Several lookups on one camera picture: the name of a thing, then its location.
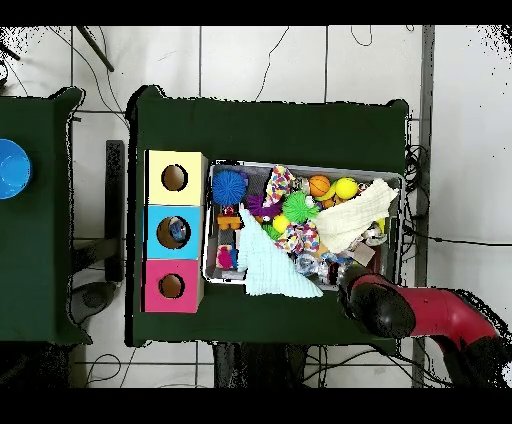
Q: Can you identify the wooden box with three holes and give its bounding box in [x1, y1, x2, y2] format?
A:
[142, 149, 209, 315]

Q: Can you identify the purple spiky ball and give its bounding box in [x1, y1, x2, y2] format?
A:
[244, 193, 283, 221]

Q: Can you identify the orange toy basketball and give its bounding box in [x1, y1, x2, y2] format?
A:
[309, 174, 333, 198]

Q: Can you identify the shallow clear mesh bin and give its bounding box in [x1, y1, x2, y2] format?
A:
[203, 161, 404, 296]

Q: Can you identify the small orange toy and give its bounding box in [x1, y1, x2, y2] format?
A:
[215, 206, 245, 233]

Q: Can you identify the pale yellow cloth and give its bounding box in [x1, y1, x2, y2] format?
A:
[313, 177, 400, 254]

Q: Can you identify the side table with green cloth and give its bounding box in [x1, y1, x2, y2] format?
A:
[0, 86, 87, 345]

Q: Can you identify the yellow smiley ball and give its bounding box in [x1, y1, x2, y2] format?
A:
[334, 176, 361, 201]

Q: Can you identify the colourful patterned cloth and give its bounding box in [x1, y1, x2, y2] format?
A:
[265, 165, 321, 256]

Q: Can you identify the blue bowl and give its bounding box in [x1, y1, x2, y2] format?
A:
[0, 138, 33, 201]

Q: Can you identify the mint green cloth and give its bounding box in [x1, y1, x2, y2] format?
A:
[237, 206, 325, 301]

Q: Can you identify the blue spiky ball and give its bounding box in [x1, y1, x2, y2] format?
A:
[211, 168, 249, 208]

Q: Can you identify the crushed clear water bottle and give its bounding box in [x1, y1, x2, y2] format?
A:
[167, 219, 190, 245]
[297, 251, 345, 285]

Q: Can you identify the small yellow ball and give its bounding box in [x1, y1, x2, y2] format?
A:
[271, 213, 292, 235]

